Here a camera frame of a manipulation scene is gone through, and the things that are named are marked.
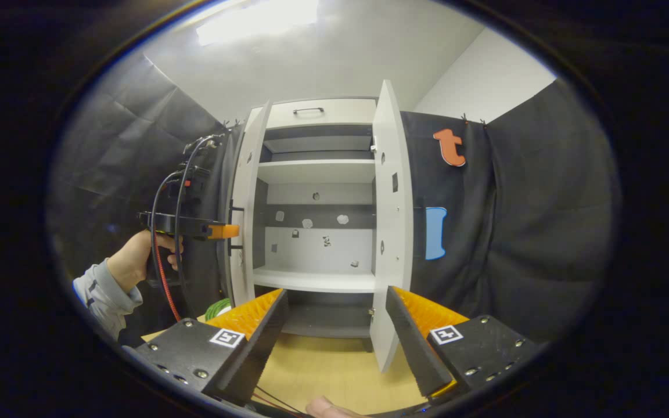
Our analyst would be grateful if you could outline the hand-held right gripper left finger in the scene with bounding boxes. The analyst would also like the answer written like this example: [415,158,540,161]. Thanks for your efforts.
[134,288,290,407]

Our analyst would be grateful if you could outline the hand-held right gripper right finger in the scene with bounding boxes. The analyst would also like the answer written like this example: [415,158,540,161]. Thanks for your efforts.
[384,286,538,401]

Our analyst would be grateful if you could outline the beige shoe cabinet door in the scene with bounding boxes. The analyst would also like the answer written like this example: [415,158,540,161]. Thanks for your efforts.
[368,80,415,373]
[227,100,273,308]

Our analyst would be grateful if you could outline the beige double-door shoe cabinet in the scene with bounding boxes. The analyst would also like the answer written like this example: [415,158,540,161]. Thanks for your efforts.
[227,80,415,373]

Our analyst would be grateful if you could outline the beige cabinet drawer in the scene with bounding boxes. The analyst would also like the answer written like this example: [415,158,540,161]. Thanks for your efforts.
[265,99,377,129]

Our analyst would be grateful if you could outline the black backdrop cloth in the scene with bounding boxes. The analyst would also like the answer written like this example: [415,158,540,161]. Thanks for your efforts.
[47,52,623,343]

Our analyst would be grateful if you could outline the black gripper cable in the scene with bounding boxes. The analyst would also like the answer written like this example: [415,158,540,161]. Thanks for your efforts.
[172,135,219,302]

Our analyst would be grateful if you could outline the green cable coil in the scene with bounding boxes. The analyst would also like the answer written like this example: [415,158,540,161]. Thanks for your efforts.
[204,297,233,321]

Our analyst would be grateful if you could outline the red gripper cable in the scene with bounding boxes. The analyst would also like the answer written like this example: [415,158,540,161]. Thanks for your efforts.
[152,235,182,323]

